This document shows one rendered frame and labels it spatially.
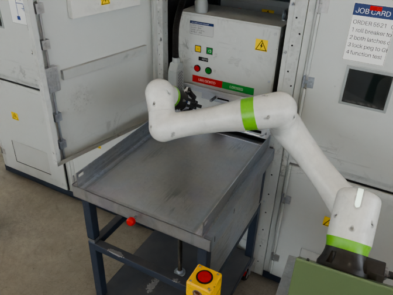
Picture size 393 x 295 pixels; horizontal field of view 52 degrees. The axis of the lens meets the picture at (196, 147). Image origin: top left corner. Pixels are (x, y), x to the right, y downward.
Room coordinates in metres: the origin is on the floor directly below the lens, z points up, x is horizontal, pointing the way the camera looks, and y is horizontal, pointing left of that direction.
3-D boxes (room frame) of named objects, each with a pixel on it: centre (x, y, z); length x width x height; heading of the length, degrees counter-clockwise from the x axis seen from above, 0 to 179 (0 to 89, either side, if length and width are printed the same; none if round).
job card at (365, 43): (1.45, -0.61, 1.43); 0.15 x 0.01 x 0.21; 63
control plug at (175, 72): (1.81, 0.11, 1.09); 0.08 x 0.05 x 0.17; 153
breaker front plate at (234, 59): (1.77, -0.11, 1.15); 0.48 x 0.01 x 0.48; 63
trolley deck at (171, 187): (1.43, 0.06, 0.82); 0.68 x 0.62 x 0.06; 153
